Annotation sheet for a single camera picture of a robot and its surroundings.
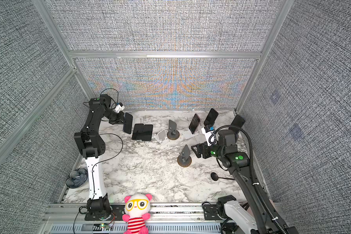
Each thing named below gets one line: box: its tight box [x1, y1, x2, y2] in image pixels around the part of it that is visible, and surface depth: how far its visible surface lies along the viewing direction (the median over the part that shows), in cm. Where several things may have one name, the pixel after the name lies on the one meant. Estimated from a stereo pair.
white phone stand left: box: [153, 129, 170, 146], surface depth 102 cm
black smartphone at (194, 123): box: [188, 113, 201, 135], surface depth 99 cm
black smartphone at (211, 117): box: [203, 108, 219, 127], surface depth 100 cm
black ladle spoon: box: [210, 172, 235, 181], surface depth 87 cm
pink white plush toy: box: [121, 193, 153, 234], surface depth 70 cm
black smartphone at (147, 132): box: [141, 124, 154, 142], surface depth 106 cm
